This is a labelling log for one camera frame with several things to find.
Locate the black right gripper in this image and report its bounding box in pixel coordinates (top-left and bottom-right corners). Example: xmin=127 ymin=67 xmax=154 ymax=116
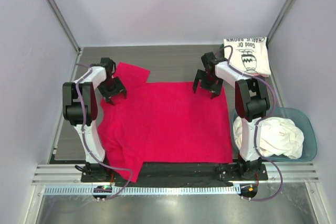
xmin=193 ymin=69 xmax=223 ymax=98

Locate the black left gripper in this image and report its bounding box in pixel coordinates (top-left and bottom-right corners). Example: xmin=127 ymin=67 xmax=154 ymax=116
xmin=98 ymin=77 xmax=126 ymax=104

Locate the red t shirt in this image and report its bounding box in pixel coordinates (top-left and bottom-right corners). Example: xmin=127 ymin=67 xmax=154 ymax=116
xmin=98 ymin=62 xmax=233 ymax=182

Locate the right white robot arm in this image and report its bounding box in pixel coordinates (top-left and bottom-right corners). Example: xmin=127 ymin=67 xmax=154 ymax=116
xmin=193 ymin=52 xmax=270 ymax=180

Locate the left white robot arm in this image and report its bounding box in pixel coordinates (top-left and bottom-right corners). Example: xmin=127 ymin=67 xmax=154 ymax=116
xmin=62 ymin=58 xmax=132 ymax=182

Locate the folded white printed t shirt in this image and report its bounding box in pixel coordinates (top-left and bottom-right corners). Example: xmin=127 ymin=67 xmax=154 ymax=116
xmin=223 ymin=37 xmax=271 ymax=77

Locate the crumpled white t shirt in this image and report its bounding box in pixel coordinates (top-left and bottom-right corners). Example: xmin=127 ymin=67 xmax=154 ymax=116
xmin=233 ymin=117 xmax=304 ymax=161

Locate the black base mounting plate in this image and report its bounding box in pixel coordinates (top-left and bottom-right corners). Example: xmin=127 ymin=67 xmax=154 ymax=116
xmin=75 ymin=163 xmax=268 ymax=188

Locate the blue plastic basket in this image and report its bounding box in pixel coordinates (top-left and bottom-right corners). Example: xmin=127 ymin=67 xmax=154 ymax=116
xmin=230 ymin=106 xmax=318 ymax=162

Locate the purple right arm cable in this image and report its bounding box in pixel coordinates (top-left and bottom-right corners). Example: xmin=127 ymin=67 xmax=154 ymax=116
xmin=224 ymin=45 xmax=286 ymax=203

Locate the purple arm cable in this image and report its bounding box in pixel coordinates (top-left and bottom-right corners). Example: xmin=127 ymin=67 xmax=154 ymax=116
xmin=75 ymin=62 xmax=132 ymax=200
xmin=224 ymin=45 xmax=286 ymax=203

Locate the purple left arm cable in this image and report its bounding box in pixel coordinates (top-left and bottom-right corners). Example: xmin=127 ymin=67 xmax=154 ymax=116
xmin=75 ymin=62 xmax=132 ymax=200

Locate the left aluminium corner post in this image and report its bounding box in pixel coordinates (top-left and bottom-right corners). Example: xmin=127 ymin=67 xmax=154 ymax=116
xmin=46 ymin=0 xmax=81 ymax=54

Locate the aluminium corner post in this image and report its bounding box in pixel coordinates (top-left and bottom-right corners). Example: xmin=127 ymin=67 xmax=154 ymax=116
xmin=268 ymin=0 xmax=296 ymax=44
xmin=46 ymin=0 xmax=81 ymax=54

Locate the aluminium rail frame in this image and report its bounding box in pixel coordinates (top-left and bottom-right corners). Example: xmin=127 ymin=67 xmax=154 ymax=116
xmin=32 ymin=162 xmax=319 ymax=185

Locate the right aluminium corner post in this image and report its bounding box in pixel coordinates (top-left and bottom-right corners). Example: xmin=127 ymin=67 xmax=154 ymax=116
xmin=268 ymin=0 xmax=296 ymax=44

